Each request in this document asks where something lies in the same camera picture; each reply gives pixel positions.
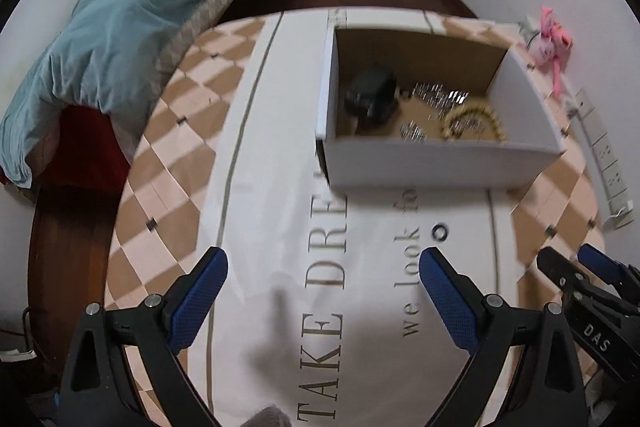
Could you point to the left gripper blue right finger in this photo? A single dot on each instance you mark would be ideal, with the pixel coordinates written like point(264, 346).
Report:
point(455, 297)

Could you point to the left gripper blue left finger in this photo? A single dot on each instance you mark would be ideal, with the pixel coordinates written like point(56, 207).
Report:
point(188, 300)

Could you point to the black smart watch band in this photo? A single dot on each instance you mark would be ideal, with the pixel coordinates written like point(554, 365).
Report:
point(371, 97)

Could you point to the white power strip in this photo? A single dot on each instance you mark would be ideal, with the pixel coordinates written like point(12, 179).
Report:
point(619, 205)

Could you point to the checkered printed tablecloth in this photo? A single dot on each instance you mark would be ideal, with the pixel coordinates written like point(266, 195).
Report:
point(323, 313)

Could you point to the white cardboard box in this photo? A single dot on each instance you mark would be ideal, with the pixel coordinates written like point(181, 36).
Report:
point(469, 114)

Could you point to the teal blue duvet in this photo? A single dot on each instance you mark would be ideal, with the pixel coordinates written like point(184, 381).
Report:
point(103, 58)

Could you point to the pink panther plush toy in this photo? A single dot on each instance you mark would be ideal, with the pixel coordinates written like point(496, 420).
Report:
point(551, 48)

